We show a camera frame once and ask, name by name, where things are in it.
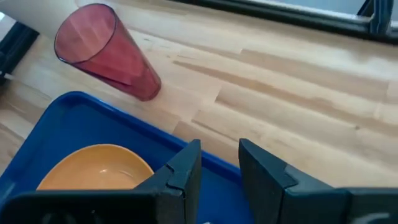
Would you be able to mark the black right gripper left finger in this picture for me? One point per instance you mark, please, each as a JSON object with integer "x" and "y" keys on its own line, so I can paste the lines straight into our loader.
{"x": 180, "y": 174}

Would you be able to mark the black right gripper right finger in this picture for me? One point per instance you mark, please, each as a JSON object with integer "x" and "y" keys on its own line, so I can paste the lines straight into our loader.
{"x": 264, "y": 177}

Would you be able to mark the orange plate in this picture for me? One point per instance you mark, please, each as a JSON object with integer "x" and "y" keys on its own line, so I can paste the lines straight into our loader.
{"x": 93, "y": 171}

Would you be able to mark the faceted red plastic cup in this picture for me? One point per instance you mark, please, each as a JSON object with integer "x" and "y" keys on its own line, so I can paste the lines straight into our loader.
{"x": 109, "y": 53}

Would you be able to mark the blue tray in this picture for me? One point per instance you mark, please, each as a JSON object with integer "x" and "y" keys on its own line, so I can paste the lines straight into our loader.
{"x": 87, "y": 124}

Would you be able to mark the white plant pot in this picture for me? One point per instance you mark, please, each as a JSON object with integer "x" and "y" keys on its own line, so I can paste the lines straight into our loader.
{"x": 34, "y": 15}

